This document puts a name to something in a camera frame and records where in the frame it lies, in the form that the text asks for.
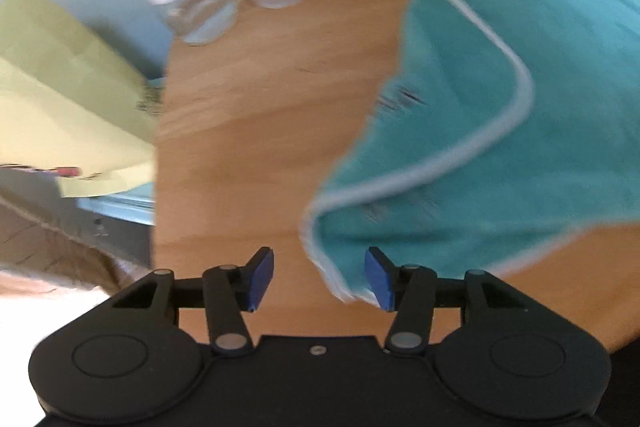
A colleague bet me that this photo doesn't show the teal towel with white edge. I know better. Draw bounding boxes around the teal towel with white edge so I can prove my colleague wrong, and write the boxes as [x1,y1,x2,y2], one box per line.
[300,0,640,305]

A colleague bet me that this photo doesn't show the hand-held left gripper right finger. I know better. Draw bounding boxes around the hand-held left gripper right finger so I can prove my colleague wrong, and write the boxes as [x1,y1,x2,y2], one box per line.
[365,247,532,356]

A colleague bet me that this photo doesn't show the yellow-green cardboard box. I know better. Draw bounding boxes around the yellow-green cardboard box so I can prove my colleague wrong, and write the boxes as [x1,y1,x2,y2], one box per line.
[0,0,158,198]

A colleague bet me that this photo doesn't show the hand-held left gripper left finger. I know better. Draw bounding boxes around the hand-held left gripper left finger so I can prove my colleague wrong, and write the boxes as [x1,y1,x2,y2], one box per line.
[110,247,275,356]

